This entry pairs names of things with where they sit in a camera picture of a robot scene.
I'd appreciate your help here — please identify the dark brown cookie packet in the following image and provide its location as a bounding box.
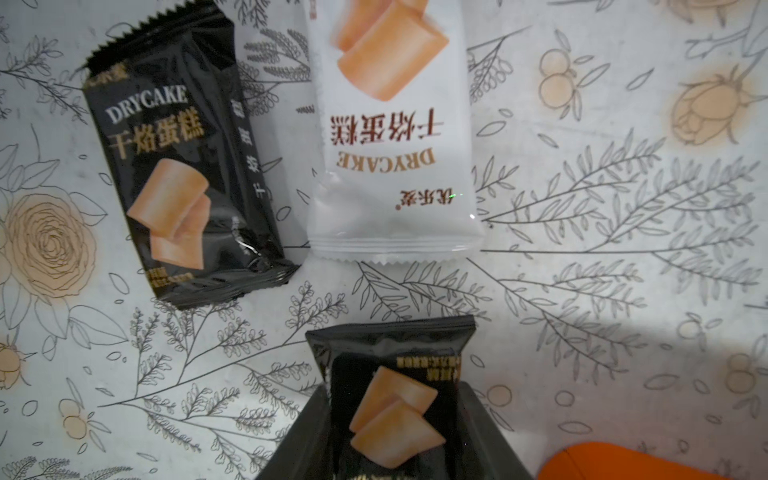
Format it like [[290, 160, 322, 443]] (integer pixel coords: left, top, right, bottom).
[[83, 1, 295, 309]]

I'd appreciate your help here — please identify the orange storage box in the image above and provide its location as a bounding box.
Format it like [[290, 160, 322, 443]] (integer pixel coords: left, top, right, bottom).
[[537, 442, 723, 480]]

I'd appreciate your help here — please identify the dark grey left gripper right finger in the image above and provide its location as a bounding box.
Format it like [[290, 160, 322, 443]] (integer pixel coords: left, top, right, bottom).
[[458, 382, 533, 480]]

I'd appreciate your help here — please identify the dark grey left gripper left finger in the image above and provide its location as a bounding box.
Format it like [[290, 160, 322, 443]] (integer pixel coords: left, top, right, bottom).
[[256, 386, 333, 480]]

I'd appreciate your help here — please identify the white front cookie packet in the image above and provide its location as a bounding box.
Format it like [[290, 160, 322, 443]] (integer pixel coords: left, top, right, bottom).
[[305, 1, 485, 263]]

